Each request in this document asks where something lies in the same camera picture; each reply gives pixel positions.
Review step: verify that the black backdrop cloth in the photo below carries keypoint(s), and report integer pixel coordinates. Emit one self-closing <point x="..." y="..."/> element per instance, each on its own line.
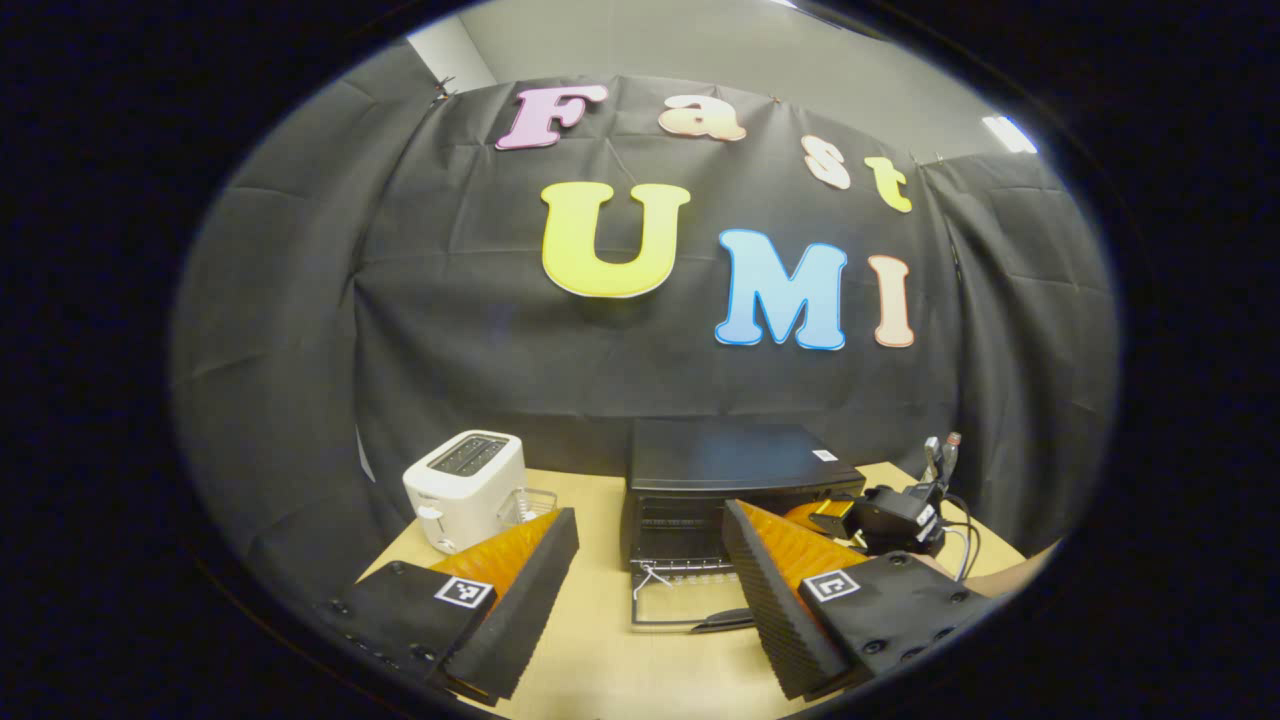
<point x="450" y="350"/>

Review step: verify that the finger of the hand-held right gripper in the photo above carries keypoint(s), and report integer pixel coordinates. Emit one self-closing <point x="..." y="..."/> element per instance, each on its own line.
<point x="830" y="515"/>

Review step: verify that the small ceiling light panel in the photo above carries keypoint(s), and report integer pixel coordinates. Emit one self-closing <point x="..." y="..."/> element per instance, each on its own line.
<point x="1010" y="134"/>

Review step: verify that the clear bottle red label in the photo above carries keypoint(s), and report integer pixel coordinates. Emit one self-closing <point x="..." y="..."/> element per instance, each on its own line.
<point x="952" y="455"/>

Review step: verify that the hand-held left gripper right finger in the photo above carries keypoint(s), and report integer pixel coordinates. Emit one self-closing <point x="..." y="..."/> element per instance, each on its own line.
<point x="775" y="610"/>

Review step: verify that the black electric oven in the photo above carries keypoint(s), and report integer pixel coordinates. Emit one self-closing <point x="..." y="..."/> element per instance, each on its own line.
<point x="720" y="460"/>

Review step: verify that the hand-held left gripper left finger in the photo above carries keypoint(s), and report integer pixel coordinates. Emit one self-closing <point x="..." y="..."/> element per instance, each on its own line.
<point x="520" y="610"/>

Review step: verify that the white toaster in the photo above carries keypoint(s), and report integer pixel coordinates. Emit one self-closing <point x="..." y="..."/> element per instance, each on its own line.
<point x="465" y="490"/>

